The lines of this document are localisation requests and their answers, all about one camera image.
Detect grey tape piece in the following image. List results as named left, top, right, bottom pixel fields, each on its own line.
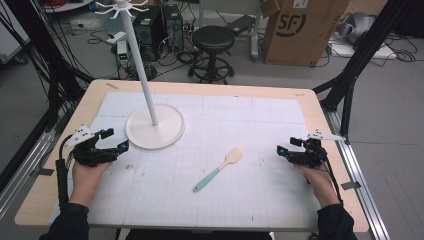
left=28, top=167, right=55, bottom=178
left=340, top=180, right=362, bottom=191

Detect white table leg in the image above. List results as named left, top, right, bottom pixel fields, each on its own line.
left=249, top=0, right=265, bottom=62

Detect black computer tower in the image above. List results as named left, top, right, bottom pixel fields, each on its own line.
left=161, top=3, right=185, bottom=53
left=132, top=5, right=165, bottom=63

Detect white grid mat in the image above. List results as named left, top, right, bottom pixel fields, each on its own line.
left=47, top=91, right=322, bottom=232

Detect white power supply unit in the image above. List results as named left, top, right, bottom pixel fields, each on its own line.
left=116, top=40, right=130, bottom=68

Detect large cardboard box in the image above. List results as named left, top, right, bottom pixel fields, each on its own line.
left=261, top=0, right=351, bottom=68

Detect person's left hand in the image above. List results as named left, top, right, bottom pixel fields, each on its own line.
left=68, top=161, right=113, bottom=208

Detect black flat device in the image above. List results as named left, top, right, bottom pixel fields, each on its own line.
left=224, top=13, right=257, bottom=36

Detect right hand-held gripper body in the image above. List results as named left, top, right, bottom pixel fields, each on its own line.
left=286, top=129, right=347, bottom=169

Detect white power strip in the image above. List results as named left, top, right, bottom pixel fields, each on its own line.
left=105, top=31, right=128, bottom=46

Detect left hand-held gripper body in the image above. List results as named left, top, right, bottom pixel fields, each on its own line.
left=63, top=124, right=121, bottom=168

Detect black round stool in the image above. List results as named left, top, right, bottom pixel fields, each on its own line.
left=187, top=25, right=236, bottom=85

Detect aluminium rail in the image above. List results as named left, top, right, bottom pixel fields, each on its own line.
left=0, top=109, right=69, bottom=219
left=321, top=107, right=392, bottom=240

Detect black metal frame strut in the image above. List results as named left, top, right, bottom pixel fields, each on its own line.
left=312, top=0, right=415, bottom=145
left=0, top=0, right=95, bottom=125

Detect grey plastic-wrapped object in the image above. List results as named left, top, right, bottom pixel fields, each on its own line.
left=334, top=11, right=377, bottom=46

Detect white hook stand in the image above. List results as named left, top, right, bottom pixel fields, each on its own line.
left=94, top=0, right=186, bottom=151

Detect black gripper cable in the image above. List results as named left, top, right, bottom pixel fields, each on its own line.
left=55, top=134, right=75, bottom=212
left=320, top=146, right=345, bottom=205

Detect person's right hand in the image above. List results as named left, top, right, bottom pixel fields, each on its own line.
left=294, top=164, right=341, bottom=210

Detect green-handled beige spatula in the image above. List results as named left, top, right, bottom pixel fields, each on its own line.
left=192, top=146, right=245, bottom=194

